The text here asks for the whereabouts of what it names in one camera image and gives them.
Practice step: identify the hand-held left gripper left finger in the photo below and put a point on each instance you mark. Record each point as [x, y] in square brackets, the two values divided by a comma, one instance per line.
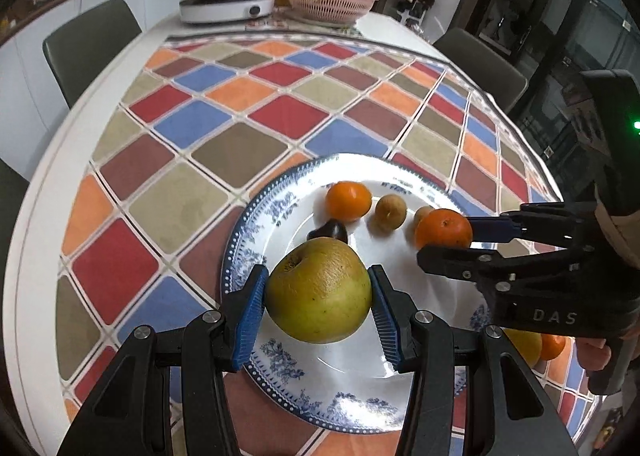
[250, 321]

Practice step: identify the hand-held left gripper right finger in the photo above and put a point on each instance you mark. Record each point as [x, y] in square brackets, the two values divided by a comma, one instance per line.
[385, 321]

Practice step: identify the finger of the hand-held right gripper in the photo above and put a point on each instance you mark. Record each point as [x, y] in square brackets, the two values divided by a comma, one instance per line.
[450, 261]
[490, 228]

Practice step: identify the orange mandarin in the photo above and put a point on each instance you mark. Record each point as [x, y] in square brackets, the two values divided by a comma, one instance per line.
[442, 231]
[348, 200]
[552, 347]

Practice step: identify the small brown kiwi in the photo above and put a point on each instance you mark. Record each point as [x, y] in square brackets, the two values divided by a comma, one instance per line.
[390, 212]
[422, 217]

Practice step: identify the blue rimmed white plate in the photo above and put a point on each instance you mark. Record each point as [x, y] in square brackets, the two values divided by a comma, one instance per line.
[340, 368]

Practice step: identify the green apple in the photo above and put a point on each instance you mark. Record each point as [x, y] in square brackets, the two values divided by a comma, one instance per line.
[320, 291]

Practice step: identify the dark purple plum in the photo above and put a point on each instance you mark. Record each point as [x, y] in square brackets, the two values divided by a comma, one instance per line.
[330, 230]

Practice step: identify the person's right hand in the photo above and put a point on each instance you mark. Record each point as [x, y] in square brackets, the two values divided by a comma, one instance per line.
[592, 358]

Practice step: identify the yellow pear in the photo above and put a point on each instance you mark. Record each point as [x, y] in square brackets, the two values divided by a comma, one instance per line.
[527, 348]

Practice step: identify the grey dining chair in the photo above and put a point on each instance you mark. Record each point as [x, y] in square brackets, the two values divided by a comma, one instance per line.
[10, 196]
[480, 66]
[90, 46]

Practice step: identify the colourful checkered tablecloth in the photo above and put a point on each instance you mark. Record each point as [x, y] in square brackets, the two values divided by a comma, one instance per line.
[200, 101]

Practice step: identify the black framed glass door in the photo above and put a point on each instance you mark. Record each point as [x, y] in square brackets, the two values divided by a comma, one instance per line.
[550, 11]

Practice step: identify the pink plastic basket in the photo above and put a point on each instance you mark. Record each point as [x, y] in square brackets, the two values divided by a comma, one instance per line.
[330, 6]

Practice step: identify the white induction cooker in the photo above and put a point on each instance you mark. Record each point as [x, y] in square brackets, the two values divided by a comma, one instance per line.
[225, 11]

